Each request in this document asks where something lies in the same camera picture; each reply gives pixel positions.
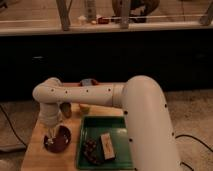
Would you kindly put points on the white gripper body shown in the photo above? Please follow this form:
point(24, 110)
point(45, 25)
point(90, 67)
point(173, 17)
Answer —
point(49, 116)

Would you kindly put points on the red and grey object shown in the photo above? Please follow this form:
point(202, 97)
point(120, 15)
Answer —
point(88, 82)

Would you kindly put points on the dark purple bowl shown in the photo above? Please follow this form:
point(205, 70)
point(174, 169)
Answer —
point(60, 142)

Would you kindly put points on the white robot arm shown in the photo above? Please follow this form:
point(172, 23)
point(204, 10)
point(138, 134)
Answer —
point(142, 101)

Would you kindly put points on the green plastic tray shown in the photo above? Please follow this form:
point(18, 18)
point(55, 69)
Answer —
point(92, 127)

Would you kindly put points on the dark brown textured object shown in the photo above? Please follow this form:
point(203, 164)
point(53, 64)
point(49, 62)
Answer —
point(89, 147)

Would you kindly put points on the white rectangular block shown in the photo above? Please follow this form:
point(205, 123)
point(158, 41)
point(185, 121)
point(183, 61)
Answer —
point(107, 146)

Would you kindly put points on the orange cup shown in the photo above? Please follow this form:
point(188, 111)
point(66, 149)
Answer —
point(84, 108)

